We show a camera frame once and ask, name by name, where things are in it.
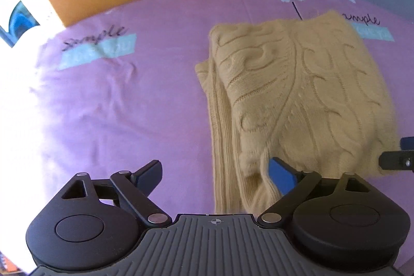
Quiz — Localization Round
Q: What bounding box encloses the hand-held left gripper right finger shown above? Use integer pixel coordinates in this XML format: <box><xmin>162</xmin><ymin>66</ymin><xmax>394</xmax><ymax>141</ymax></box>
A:
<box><xmin>257</xmin><ymin>157</ymin><xmax>373</xmax><ymax>229</ymax></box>

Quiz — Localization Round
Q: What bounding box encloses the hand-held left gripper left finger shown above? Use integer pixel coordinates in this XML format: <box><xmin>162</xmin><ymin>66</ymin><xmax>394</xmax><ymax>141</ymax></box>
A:
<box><xmin>61</xmin><ymin>160</ymin><xmax>173</xmax><ymax>228</ymax></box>

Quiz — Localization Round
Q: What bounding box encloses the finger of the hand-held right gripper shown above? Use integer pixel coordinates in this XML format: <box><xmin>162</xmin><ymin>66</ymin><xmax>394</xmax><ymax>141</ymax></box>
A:
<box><xmin>378</xmin><ymin>136</ymin><xmax>414</xmax><ymax>172</ymax></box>

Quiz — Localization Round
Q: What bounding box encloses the yellow cable-knit cardigan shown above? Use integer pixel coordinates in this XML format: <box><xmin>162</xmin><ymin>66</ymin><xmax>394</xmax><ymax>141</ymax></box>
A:
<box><xmin>194</xmin><ymin>9</ymin><xmax>402</xmax><ymax>215</ymax></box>

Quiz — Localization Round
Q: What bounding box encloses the purple floral bed sheet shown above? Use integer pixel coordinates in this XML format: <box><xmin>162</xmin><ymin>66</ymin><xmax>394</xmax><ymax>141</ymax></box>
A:
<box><xmin>0</xmin><ymin>0</ymin><xmax>414</xmax><ymax>273</ymax></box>

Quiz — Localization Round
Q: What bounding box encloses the white car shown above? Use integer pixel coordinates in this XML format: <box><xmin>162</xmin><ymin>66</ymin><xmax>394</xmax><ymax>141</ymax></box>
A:
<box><xmin>0</xmin><ymin>0</ymin><xmax>67</xmax><ymax>48</ymax></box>

